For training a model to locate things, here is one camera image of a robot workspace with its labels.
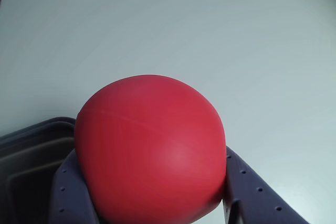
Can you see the blue-grey gripper finger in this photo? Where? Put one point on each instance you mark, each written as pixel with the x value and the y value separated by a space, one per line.
pixel 69 197
pixel 252 203

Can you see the red ball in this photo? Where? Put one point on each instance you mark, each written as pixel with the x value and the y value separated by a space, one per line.
pixel 151 150

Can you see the grey plastic container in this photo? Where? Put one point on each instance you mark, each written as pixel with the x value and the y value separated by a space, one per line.
pixel 29 155

